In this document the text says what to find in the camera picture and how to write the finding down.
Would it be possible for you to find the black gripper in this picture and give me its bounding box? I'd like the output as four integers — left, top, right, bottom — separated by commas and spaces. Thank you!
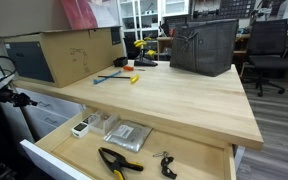
0, 87, 39, 108

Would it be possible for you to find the large brown cardboard box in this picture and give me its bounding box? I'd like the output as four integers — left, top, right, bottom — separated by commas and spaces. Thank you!
0, 26, 126, 89

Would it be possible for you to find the white closed drawer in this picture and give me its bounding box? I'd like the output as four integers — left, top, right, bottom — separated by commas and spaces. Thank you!
29, 116, 59, 142
22, 105, 71, 130

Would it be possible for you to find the clear plastic box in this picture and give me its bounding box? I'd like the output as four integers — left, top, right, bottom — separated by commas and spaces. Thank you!
83, 110, 118, 135

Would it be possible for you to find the small black box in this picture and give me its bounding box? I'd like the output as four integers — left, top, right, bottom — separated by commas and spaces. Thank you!
113, 55, 129, 68

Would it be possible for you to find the white drawer with clamps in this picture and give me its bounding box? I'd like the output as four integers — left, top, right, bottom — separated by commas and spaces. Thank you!
19, 106, 237, 180

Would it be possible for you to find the white pulse oximeter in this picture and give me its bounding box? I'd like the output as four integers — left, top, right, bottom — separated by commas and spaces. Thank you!
71, 121, 90, 139

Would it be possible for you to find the blue plastic tool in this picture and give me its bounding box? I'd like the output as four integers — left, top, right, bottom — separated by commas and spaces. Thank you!
93, 70, 122, 85

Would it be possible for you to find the orange screwdriver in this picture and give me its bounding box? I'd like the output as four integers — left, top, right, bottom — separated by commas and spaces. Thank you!
122, 65, 146, 72

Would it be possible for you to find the silver foil bag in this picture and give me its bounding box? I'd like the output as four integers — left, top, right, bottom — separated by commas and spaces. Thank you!
103, 120, 153, 154

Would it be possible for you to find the black yellow spring clamp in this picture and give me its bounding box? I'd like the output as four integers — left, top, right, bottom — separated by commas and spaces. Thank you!
97, 146, 144, 180

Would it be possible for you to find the black stand with yellow tools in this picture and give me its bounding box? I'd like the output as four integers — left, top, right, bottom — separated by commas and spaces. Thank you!
132, 39, 159, 68

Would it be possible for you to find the white shelving unit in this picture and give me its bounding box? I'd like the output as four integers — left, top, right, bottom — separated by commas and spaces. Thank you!
117, 0, 192, 44

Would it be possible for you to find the small black clamp with keyring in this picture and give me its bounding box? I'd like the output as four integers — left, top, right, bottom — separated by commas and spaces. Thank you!
152, 150, 178, 180

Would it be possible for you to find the grey fabric tote bag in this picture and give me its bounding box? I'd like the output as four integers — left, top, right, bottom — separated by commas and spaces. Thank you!
169, 18, 240, 78

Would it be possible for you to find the dark pegboard panel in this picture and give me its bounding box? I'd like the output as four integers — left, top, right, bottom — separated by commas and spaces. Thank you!
218, 0, 257, 19

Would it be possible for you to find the black office chair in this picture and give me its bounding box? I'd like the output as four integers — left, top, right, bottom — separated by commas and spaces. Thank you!
240, 18, 288, 98

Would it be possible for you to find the silver drawer handle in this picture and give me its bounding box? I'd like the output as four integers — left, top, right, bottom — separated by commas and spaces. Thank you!
37, 101, 52, 109

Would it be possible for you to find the yellow-handled T hex key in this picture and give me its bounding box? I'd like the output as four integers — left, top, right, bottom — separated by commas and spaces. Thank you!
97, 73, 140, 84

